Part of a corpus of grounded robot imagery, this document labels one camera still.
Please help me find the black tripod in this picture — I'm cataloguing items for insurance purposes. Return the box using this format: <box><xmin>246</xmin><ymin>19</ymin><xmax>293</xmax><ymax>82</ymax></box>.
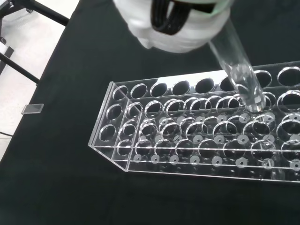
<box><xmin>0</xmin><ymin>0</ymin><xmax>71</xmax><ymax>85</ymax></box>

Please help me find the black bench cloth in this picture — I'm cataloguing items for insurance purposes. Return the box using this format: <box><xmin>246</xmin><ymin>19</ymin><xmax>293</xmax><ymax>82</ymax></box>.
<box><xmin>0</xmin><ymin>0</ymin><xmax>300</xmax><ymax>225</ymax></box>

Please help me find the clear cloth clip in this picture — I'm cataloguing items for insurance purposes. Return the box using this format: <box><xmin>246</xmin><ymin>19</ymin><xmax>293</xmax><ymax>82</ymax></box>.
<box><xmin>23</xmin><ymin>103</ymin><xmax>45</xmax><ymax>115</ymax></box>

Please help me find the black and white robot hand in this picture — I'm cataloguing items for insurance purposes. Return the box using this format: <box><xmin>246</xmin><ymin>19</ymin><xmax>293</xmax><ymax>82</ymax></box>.
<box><xmin>113</xmin><ymin>0</ymin><xmax>235</xmax><ymax>54</ymax></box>

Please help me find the clear acrylic test tube rack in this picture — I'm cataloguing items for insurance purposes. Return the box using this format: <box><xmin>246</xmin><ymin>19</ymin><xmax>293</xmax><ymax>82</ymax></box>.
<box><xmin>88</xmin><ymin>60</ymin><xmax>300</xmax><ymax>184</ymax></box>

